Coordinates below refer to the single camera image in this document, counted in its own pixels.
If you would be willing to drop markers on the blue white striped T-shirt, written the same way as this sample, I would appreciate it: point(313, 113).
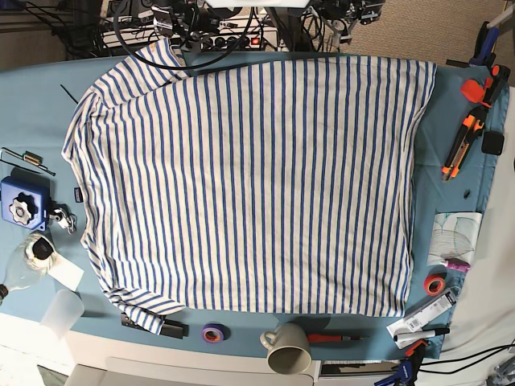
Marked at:
point(282, 187)

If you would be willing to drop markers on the purple tape roll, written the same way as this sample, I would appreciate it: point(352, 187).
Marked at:
point(213, 333)

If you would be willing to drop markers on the black power strip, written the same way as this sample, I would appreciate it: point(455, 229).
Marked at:
point(223, 43)

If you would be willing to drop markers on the black remote control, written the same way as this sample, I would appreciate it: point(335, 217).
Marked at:
point(170, 328)

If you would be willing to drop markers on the grey ceramic mug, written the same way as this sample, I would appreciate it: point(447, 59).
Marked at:
point(288, 351)

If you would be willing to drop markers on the small white keyring gadget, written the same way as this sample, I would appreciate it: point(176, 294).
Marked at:
point(64, 219)

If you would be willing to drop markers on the orange tape roll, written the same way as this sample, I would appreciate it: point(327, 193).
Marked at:
point(434, 285)

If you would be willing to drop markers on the leaf patterned paper roll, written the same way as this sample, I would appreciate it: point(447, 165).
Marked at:
point(454, 237)

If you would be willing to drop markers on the white packaged item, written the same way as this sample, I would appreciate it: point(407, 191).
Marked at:
point(416, 320)

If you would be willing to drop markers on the white paper card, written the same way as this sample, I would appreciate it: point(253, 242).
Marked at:
point(65, 272)

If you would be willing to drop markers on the purple small tube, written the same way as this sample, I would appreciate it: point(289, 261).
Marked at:
point(457, 265)

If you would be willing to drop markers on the orange black utility knife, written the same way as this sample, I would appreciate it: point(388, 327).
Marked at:
point(471, 128)

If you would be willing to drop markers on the translucent plastic cup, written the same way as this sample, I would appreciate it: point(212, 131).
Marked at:
point(65, 310)

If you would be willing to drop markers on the blue table cloth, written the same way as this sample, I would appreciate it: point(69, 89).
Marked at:
point(36, 112)

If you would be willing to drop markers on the clear plastic bottle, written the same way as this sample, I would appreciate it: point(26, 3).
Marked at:
point(28, 263)

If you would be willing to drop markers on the black marker pen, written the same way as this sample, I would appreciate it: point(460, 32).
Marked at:
point(404, 337)

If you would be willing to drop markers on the metal rod with spring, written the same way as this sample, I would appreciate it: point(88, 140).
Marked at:
point(29, 158)

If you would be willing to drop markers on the blue box with knob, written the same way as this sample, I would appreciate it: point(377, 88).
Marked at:
point(24, 204)

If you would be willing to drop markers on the blue black bar clamp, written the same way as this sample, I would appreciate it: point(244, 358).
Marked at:
point(407, 370)

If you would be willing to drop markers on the black square box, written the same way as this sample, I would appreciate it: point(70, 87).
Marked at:
point(493, 143)

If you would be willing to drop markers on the orange black clamp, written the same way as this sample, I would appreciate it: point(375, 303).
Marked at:
point(487, 93)

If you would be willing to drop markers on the red handled screwdriver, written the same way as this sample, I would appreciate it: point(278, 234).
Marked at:
point(325, 338)

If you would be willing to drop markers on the black cable tie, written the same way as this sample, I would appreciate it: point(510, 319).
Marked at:
point(69, 94)

